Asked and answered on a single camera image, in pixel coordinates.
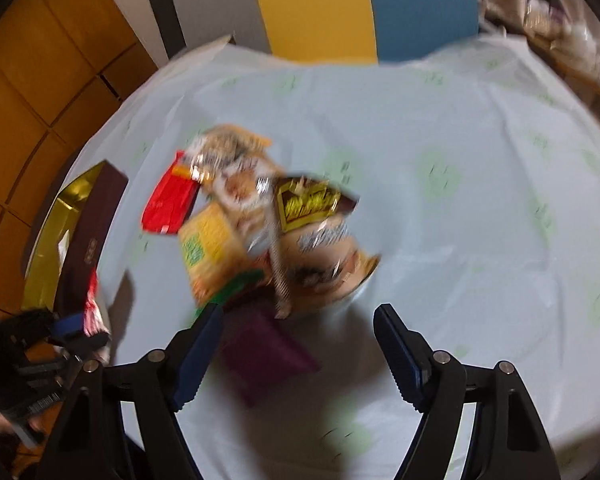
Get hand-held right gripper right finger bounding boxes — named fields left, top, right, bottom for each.
left=373, top=304, right=563, bottom=480

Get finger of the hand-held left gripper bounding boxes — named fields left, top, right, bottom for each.
left=47, top=312, right=112, bottom=358

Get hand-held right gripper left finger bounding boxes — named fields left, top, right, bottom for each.
left=40, top=304, right=226, bottom=480

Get red white snack packet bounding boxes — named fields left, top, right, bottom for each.
left=82, top=267, right=112, bottom=337

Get purple snack packet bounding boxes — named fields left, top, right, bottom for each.
left=219, top=305, right=322, bottom=408

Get green snack packet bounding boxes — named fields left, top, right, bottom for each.
left=192, top=269, right=267, bottom=318

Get maroon box with gold interior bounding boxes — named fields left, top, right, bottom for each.
left=22, top=160, right=130, bottom=311

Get orange yellow snack box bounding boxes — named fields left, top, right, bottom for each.
left=177, top=202, right=266, bottom=308

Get beige snack bag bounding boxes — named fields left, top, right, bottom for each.
left=205, top=160, right=283, bottom=261

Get brown yellow snack bag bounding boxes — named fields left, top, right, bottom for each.
left=270, top=174, right=382, bottom=318

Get speckled orange-edged snack bag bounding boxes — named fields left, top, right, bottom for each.
left=187, top=124, right=273, bottom=185

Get yellow wooden cabinet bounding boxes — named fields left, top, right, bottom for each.
left=0, top=0, right=159, bottom=311

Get wooden side table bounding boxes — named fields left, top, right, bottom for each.
left=530, top=35, right=600, bottom=128

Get grey yellow blue panel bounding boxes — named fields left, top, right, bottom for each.
left=175, top=0, right=481, bottom=64

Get clutter on side table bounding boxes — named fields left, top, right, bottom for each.
left=522, top=0, right=600, bottom=86

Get black chair frame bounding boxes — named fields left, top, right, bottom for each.
left=145, top=0, right=187, bottom=61

